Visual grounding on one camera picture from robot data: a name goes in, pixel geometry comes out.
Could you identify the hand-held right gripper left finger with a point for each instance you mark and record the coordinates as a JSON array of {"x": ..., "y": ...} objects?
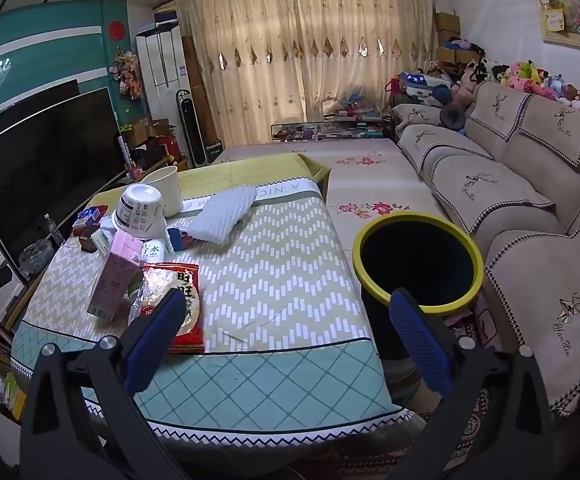
[{"x": 157, "y": 330}]

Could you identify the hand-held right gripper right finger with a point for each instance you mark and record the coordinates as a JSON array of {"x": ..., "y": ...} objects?
[{"x": 419, "y": 345}]

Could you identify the pink carton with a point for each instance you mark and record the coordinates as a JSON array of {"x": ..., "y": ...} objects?
[{"x": 115, "y": 275}]

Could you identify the yellow rimmed dark blue bin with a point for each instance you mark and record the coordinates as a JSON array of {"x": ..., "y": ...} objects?
[{"x": 414, "y": 260}]

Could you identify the white paper bowl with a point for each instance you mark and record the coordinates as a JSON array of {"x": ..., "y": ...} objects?
[{"x": 140, "y": 210}]

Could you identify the small white labelled bottle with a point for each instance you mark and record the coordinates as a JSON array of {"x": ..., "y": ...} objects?
[{"x": 152, "y": 250}]

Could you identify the small blue packet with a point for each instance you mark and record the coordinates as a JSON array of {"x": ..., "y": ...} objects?
[{"x": 175, "y": 240}]

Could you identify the small brown snack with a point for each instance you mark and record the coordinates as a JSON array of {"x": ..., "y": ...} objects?
[{"x": 89, "y": 243}]

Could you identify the red and blue snack packet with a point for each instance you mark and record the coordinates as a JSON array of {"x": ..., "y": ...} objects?
[{"x": 90, "y": 216}]

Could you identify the black television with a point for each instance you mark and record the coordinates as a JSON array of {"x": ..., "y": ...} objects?
[{"x": 45, "y": 170}]

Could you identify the cream paper cup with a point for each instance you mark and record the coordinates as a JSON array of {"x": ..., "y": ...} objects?
[{"x": 167, "y": 190}]

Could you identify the beige floral mat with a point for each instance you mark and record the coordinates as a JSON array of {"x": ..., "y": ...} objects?
[{"x": 369, "y": 180}]

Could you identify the beige sofa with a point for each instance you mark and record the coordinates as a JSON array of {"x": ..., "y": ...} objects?
[{"x": 519, "y": 200}]

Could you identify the red bag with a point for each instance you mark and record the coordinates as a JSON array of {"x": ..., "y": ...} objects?
[{"x": 170, "y": 146}]

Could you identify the open cardboard box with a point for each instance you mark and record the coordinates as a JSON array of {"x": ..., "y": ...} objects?
[{"x": 145, "y": 135}]

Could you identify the black tower fan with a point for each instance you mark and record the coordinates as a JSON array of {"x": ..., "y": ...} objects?
[{"x": 192, "y": 130}]

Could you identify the glass coffee table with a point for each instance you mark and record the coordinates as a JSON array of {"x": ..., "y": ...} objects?
[{"x": 330, "y": 127}]

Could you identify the artificial flower decoration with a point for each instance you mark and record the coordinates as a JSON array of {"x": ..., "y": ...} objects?
[{"x": 127, "y": 72}]

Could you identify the white standing air conditioner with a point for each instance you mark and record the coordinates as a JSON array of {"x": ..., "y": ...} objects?
[{"x": 162, "y": 70}]

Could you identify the blue star patterned bag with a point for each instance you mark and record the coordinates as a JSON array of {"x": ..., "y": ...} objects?
[{"x": 419, "y": 82}]

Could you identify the pile of plush toys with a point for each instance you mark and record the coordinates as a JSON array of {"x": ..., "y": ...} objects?
[{"x": 524, "y": 77}]

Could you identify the beige curtain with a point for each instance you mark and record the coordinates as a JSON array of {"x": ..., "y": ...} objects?
[{"x": 295, "y": 60}]

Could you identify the purple box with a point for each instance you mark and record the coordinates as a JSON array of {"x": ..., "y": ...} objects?
[{"x": 166, "y": 17}]

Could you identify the stack of cardboard boxes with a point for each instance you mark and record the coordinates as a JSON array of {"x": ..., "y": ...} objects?
[{"x": 447, "y": 22}]

